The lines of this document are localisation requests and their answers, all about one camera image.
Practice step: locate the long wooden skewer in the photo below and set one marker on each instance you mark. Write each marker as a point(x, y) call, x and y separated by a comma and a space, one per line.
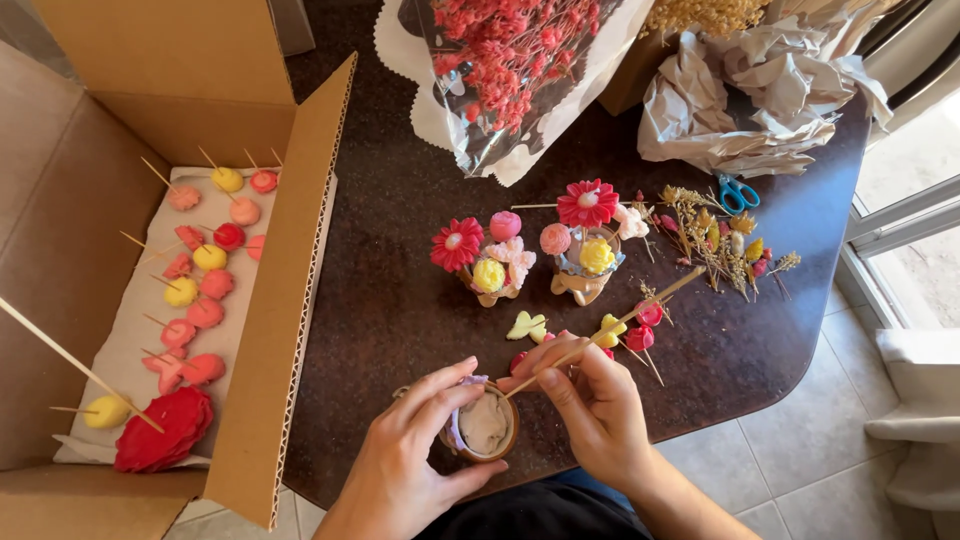
point(67, 360)
point(645, 304)

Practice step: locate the yellow dried flower bunch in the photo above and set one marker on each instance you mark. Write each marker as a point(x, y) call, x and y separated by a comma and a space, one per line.
point(705, 15)

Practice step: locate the blue paper frill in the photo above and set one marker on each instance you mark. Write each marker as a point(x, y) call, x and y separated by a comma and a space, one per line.
point(568, 259)

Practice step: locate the red wax rose on stick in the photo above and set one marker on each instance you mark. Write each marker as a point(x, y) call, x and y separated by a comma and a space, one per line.
point(649, 314)
point(640, 338)

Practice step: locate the red daisy wax flower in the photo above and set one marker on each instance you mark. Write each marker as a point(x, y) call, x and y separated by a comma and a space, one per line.
point(587, 202)
point(456, 244)

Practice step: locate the small dried flower sprig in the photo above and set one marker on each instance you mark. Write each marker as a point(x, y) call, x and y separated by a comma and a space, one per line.
point(652, 294)

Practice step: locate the yellow wax butterfly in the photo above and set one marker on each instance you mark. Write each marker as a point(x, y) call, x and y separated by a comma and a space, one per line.
point(525, 327)

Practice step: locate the pink rose wax flower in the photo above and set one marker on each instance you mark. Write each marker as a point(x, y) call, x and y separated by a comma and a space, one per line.
point(505, 226)

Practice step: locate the red dried flower bouquet wrap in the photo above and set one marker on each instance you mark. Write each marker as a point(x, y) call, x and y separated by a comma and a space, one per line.
point(517, 67)

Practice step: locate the pile of dried flower sprigs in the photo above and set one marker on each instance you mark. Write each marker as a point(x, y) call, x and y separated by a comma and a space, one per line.
point(712, 236)

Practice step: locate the person's right hand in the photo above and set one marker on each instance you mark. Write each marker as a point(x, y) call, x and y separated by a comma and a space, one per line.
point(600, 420)

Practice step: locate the large cardboard box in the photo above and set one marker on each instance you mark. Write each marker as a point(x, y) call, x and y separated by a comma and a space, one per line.
point(277, 315)

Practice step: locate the white clay filling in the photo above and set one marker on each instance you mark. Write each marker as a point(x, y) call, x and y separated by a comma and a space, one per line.
point(484, 424)

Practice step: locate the pink round wax flower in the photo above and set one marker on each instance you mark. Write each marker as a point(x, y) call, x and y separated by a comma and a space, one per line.
point(555, 239)

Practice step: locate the pile of large red flowers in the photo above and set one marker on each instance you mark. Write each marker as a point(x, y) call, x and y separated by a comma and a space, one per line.
point(161, 435)

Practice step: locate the white cushioned seat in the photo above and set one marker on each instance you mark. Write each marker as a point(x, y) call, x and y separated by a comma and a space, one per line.
point(919, 405)

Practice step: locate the white sliding door frame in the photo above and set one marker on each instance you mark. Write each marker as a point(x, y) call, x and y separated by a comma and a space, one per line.
point(900, 150)

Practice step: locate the small brown cardboard box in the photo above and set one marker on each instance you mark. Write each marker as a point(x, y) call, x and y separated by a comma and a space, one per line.
point(634, 75)

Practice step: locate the crumpled brown paper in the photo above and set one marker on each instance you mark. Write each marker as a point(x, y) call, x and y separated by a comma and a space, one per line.
point(757, 97)

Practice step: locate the person's left hand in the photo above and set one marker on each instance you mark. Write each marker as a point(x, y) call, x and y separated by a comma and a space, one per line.
point(397, 465)

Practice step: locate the person's dark clothing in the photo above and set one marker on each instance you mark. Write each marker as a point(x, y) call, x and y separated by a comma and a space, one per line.
point(540, 514)

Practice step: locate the small red wax flower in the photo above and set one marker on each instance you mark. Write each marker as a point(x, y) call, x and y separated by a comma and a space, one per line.
point(517, 361)

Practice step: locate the group of wax flowers on sticks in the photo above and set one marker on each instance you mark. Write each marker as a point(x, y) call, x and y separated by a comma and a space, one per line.
point(205, 313)

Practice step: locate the light pink wax flower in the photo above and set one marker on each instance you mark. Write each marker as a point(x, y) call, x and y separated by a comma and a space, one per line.
point(517, 259)

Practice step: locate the brown ceramic pot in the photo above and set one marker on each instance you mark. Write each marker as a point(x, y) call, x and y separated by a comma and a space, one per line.
point(510, 435)
point(487, 298)
point(581, 289)

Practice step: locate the pale pink wax flower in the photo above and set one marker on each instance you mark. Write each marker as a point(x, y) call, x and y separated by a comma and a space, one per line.
point(631, 223)

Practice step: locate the purple paper frill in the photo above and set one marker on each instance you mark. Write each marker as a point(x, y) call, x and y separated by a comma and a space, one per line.
point(453, 439)

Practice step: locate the thin wooden skewer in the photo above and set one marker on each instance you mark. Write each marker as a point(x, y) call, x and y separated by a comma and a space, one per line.
point(532, 205)

